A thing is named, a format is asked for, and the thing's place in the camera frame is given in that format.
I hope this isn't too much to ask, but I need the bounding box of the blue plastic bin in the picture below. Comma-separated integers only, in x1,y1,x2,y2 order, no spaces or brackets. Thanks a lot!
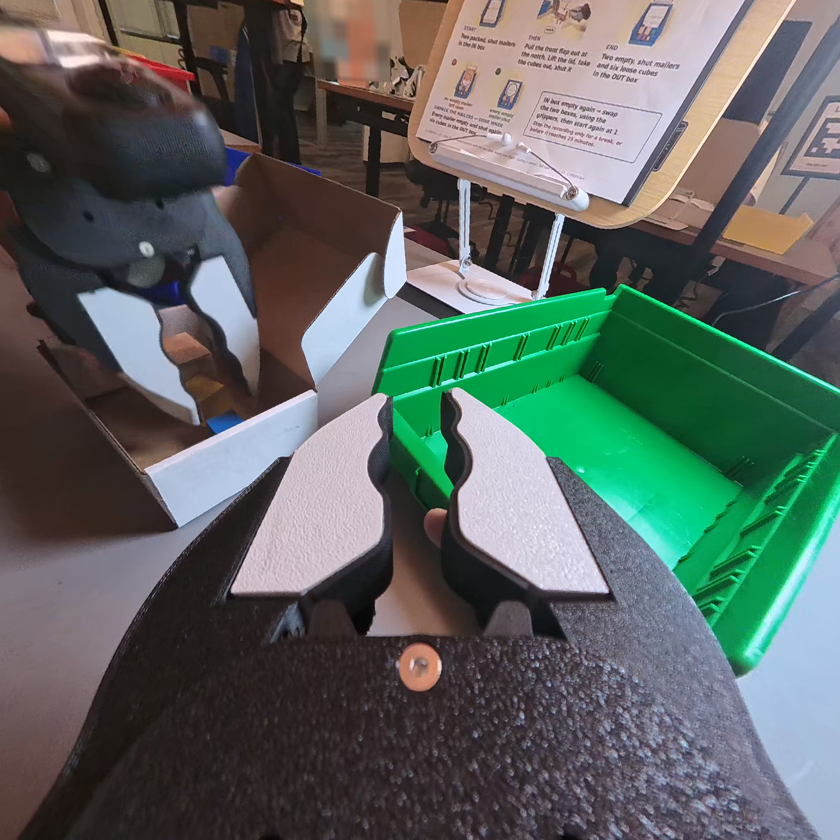
147,146,322,306

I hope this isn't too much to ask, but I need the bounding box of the wooden desk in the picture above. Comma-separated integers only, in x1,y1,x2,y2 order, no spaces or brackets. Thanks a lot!
626,213,840,284

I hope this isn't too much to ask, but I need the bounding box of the black and white tag sign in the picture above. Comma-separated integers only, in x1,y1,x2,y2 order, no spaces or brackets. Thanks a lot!
781,95,840,181

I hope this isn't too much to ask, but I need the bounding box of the yellow paper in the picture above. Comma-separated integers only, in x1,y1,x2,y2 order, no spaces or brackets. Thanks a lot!
722,203,815,255

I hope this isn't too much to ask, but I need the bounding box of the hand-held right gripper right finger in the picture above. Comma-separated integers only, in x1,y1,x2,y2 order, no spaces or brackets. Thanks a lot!
438,387,611,634

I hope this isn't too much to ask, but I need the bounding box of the medium wooden cube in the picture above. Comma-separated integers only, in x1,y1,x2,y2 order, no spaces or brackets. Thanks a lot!
184,373,245,435

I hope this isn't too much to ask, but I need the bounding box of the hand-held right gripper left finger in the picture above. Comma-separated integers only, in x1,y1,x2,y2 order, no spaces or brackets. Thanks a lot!
230,392,395,634

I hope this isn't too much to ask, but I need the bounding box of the printed instruction sheet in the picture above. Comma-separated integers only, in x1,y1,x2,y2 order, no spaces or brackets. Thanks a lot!
430,0,756,204

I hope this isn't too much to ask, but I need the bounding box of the large wooden cube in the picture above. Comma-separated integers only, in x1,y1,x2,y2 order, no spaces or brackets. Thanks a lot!
164,331,217,368

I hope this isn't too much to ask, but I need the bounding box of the dark desk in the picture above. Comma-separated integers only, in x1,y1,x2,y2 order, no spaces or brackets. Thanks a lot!
317,79,417,198

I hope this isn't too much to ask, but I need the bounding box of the white cardboard mailer box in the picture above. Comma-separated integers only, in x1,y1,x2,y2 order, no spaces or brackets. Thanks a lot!
39,152,408,529

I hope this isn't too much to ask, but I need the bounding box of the green plastic bin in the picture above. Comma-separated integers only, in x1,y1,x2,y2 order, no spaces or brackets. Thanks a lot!
373,285,840,676

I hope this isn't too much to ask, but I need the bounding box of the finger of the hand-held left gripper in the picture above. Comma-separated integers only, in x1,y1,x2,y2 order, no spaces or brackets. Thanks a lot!
76,285,202,427
185,255,261,399

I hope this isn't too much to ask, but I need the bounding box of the red plastic bin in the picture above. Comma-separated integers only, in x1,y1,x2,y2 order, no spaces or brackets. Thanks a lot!
128,52,198,84

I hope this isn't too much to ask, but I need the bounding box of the red fabric item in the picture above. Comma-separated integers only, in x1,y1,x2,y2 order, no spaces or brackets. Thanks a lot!
518,262,595,298

